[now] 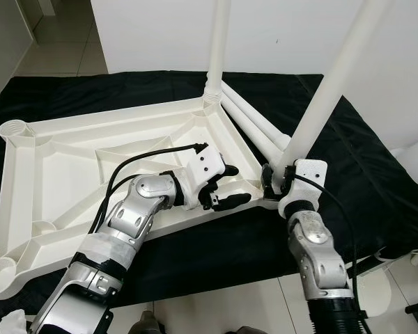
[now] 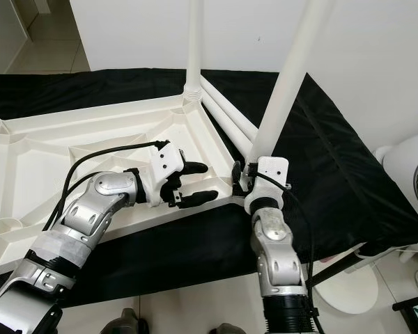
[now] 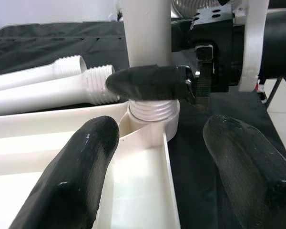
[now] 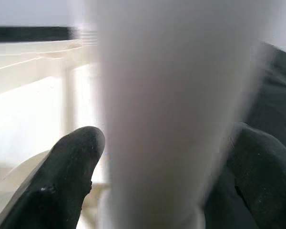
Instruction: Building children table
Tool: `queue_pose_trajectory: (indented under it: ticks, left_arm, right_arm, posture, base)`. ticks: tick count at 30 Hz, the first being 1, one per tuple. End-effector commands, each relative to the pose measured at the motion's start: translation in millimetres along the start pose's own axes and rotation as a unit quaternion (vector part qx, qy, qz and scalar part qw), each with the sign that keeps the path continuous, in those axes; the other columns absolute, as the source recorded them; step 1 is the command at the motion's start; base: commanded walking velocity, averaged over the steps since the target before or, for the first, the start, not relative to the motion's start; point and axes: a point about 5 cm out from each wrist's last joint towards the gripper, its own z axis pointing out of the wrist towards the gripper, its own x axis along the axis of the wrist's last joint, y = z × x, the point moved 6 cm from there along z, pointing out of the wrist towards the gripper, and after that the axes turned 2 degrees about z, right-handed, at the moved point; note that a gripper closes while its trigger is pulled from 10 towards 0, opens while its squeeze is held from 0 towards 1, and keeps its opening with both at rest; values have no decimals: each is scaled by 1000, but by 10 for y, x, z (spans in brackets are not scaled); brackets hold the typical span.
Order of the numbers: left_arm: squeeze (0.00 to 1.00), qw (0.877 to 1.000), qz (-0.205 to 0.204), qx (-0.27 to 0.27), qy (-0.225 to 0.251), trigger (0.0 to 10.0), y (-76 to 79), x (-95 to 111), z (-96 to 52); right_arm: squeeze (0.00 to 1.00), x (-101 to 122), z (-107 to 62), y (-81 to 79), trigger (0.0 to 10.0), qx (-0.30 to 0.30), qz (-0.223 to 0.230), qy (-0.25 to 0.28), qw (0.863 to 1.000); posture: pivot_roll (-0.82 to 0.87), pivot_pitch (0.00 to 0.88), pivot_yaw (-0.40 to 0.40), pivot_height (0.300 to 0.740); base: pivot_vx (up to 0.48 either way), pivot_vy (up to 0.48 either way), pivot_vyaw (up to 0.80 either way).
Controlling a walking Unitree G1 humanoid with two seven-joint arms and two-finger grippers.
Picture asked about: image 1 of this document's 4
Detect white plastic table leg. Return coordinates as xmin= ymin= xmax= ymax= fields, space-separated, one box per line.
xmin=273 ymin=0 xmax=394 ymax=178
xmin=204 ymin=0 xmax=232 ymax=105
xmin=219 ymin=94 xmax=283 ymax=166
xmin=222 ymin=80 xmax=293 ymax=148

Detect white plastic children table top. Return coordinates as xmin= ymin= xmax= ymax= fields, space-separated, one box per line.
xmin=0 ymin=94 xmax=293 ymax=300

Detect black tablecloth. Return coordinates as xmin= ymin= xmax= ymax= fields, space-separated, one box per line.
xmin=0 ymin=70 xmax=418 ymax=310

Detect black metal worktable leg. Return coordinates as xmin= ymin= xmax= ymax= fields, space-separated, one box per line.
xmin=348 ymin=259 xmax=378 ymax=278

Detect grey right robot foot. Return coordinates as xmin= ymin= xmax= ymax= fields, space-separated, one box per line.
xmin=226 ymin=326 xmax=269 ymax=334

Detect grey robot foot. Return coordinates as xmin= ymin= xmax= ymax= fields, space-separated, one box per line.
xmin=134 ymin=311 xmax=162 ymax=334
xmin=226 ymin=326 xmax=269 ymax=334

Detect grey left robot foot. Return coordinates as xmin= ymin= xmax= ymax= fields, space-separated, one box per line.
xmin=134 ymin=311 xmax=162 ymax=334

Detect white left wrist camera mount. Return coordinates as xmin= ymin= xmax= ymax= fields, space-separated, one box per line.
xmin=178 ymin=144 xmax=227 ymax=209

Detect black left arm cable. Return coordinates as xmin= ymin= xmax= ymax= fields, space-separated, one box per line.
xmin=87 ymin=143 xmax=210 ymax=234

